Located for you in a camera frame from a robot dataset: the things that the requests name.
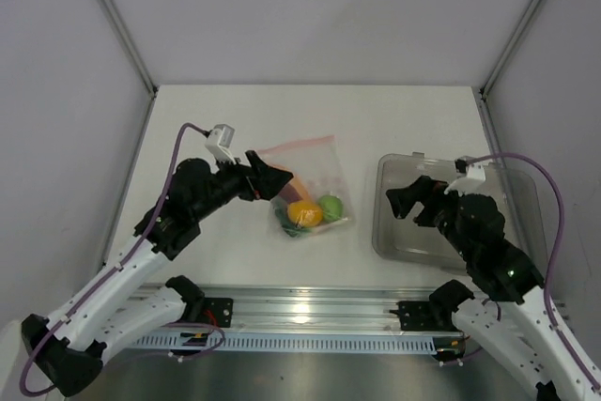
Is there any right aluminium frame post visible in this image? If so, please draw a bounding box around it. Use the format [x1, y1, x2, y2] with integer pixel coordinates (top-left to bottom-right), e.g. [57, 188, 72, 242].
[479, 0, 547, 101]

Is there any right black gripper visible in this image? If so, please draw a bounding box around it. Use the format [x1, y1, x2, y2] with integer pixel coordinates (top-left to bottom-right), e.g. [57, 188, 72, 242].
[384, 175, 474, 261]

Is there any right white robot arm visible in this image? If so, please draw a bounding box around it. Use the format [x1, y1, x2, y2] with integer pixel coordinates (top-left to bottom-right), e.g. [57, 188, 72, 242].
[386, 176, 600, 400]

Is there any red meat slice toy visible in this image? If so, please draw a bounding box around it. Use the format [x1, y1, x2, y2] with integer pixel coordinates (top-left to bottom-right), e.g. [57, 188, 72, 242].
[278, 176, 313, 204]

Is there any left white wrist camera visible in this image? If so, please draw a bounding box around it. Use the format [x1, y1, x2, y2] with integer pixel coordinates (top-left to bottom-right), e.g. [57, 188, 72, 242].
[205, 124, 236, 162]

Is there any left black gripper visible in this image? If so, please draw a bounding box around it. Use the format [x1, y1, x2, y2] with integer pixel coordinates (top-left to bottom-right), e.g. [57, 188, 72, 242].
[193, 150, 292, 222]

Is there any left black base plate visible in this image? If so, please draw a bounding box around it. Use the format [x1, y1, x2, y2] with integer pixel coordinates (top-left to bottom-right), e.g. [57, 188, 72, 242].
[190, 298, 234, 329]

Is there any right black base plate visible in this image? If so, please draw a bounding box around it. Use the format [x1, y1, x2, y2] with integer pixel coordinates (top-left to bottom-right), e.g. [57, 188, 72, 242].
[389, 301, 457, 332]

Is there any left aluminium frame post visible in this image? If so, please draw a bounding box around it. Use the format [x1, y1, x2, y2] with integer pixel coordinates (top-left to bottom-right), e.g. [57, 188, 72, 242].
[97, 0, 158, 97]

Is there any aluminium frame post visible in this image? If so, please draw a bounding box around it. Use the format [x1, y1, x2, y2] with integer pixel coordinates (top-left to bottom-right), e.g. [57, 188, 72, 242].
[97, 0, 158, 97]
[479, 0, 547, 101]

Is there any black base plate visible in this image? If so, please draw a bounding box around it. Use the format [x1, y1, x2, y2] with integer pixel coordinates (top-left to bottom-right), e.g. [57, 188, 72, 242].
[389, 301, 457, 332]
[190, 298, 234, 329]

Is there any clear pink zip bag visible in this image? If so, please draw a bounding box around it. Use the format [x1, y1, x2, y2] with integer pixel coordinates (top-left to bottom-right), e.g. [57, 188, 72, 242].
[257, 135, 355, 239]

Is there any yellow lemon toy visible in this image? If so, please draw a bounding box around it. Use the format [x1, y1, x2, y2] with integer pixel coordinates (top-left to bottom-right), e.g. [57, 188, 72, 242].
[286, 200, 323, 227]

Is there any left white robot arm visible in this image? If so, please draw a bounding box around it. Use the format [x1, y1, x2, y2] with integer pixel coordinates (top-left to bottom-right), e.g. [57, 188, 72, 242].
[21, 150, 293, 397]

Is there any green round fruit toy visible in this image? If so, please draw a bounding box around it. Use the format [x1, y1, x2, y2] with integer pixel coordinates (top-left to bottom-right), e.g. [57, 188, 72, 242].
[317, 194, 344, 223]

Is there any clear plastic food container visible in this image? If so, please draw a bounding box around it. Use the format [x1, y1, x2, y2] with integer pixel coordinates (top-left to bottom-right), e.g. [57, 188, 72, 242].
[371, 151, 549, 275]

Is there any aluminium mounting rail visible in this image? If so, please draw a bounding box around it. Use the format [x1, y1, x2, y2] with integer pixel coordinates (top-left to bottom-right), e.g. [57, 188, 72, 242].
[63, 285, 575, 339]

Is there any green scallion toy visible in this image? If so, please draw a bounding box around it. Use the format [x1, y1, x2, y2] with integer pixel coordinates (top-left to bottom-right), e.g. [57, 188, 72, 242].
[273, 208, 310, 239]

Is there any white slotted cable duct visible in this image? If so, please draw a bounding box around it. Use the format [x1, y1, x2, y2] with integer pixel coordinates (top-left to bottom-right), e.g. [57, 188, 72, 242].
[130, 332, 437, 355]

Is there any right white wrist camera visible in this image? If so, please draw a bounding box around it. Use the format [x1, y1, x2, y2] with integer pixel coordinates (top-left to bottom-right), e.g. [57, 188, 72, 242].
[444, 157, 486, 196]

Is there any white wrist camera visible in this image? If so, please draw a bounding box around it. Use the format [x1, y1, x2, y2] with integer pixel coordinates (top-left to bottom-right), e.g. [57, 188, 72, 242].
[205, 124, 236, 162]
[444, 157, 486, 196]

